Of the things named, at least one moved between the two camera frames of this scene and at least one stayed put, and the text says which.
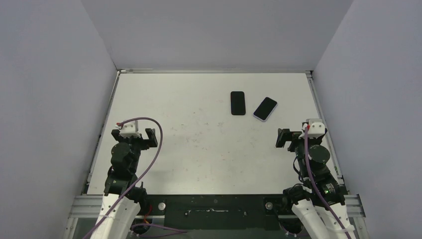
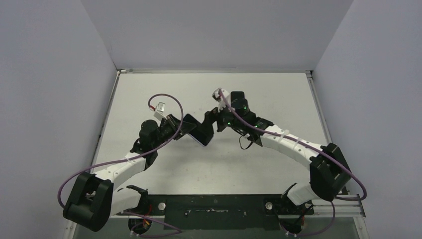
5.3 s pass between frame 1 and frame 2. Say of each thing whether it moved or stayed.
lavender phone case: moved
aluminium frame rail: stayed
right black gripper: moved
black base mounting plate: stayed
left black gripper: moved
